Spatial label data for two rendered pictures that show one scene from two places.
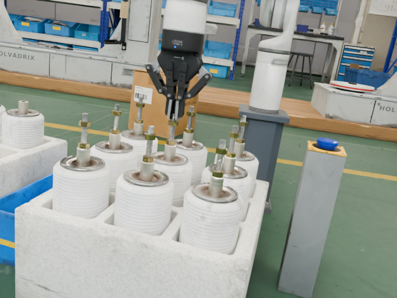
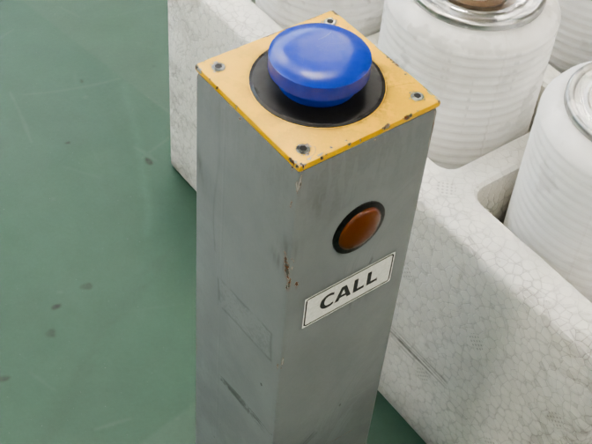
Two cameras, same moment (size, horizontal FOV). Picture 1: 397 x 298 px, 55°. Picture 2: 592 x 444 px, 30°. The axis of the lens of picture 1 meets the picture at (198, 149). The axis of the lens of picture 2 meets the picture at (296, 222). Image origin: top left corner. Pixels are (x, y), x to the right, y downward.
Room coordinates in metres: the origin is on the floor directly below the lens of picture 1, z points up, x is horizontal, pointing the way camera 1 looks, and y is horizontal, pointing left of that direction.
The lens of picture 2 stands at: (0.92, -0.52, 0.59)
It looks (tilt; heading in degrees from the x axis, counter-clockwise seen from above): 47 degrees down; 127
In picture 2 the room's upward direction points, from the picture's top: 6 degrees clockwise
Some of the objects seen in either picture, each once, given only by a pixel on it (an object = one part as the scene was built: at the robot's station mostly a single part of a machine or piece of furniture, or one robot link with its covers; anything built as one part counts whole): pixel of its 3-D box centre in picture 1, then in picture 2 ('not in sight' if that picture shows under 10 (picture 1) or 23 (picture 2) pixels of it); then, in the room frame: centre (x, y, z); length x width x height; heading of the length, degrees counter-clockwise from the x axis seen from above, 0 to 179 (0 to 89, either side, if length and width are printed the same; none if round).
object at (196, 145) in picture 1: (186, 145); not in sight; (0.82, 0.03, 0.25); 0.08 x 0.08 x 0.01
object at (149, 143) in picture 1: (149, 148); not in sight; (0.59, 0.08, 0.30); 0.01 x 0.01 x 0.08
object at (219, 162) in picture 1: (219, 162); not in sight; (0.57, -0.04, 0.30); 0.01 x 0.01 x 0.08
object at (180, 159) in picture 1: (169, 158); not in sight; (0.71, 0.05, 0.25); 0.08 x 0.08 x 0.01
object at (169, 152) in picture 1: (169, 152); not in sight; (0.71, 0.05, 0.26); 0.02 x 0.02 x 0.03
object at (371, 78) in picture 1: (363, 84); not in sight; (5.02, -2.00, 0.19); 0.50 x 0.41 x 0.37; 1
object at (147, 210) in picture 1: (141, 226); not in sight; (0.59, 0.08, 0.16); 0.10 x 0.10 x 0.18
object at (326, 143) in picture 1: (326, 144); (318, 70); (0.72, -0.25, 0.32); 0.04 x 0.04 x 0.02
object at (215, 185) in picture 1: (215, 185); not in sight; (0.57, -0.04, 0.26); 0.02 x 0.02 x 0.03
